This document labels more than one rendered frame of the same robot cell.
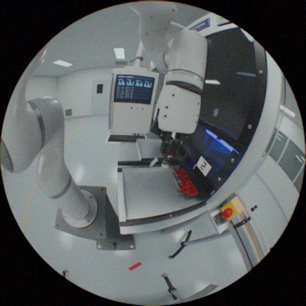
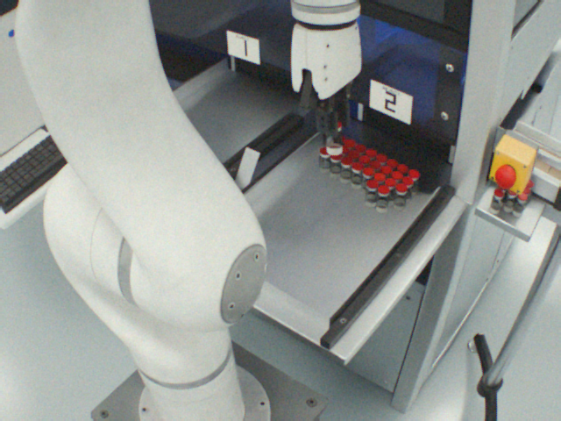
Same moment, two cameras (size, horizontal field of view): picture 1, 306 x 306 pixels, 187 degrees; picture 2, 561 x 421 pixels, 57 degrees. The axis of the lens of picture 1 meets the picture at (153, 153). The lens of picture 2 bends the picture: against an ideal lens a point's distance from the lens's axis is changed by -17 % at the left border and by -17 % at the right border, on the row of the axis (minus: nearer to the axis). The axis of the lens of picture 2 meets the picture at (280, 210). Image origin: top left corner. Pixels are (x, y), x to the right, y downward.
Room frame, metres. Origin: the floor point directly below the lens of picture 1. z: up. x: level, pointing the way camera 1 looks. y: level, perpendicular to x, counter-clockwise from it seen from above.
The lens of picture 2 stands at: (-0.32, 0.35, 1.62)
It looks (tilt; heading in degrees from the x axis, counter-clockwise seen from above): 44 degrees down; 330
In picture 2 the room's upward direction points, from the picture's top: 2 degrees counter-clockwise
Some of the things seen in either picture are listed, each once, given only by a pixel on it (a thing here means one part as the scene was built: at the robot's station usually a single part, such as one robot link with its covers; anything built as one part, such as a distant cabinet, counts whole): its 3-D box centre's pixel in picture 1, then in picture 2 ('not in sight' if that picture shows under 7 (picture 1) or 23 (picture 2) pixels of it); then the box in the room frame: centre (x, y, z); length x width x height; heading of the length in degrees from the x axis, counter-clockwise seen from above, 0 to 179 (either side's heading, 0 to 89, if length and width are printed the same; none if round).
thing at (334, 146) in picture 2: (166, 160); (334, 138); (0.21, -0.04, 1.10); 0.02 x 0.02 x 0.04
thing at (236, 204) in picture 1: (233, 208); (514, 162); (0.11, -0.37, 1.00); 0.08 x 0.07 x 0.07; 111
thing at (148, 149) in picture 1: (160, 148); (216, 114); (0.62, -0.05, 0.90); 0.34 x 0.26 x 0.04; 111
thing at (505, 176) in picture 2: (228, 212); (506, 175); (0.09, -0.33, 0.99); 0.04 x 0.04 x 0.04; 21
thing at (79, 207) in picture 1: (69, 197); (192, 383); (0.06, 0.27, 0.95); 0.19 x 0.19 x 0.18
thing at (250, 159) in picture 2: (144, 163); (228, 184); (0.40, 0.03, 0.91); 0.14 x 0.03 x 0.06; 111
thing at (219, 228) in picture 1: (221, 218); (514, 203); (0.11, -0.41, 0.87); 0.14 x 0.13 x 0.02; 111
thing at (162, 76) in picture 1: (158, 80); not in sight; (1.34, 0.11, 1.51); 0.49 x 0.01 x 0.59; 21
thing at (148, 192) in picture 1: (160, 188); (325, 217); (0.26, -0.07, 0.90); 0.34 x 0.26 x 0.04; 110
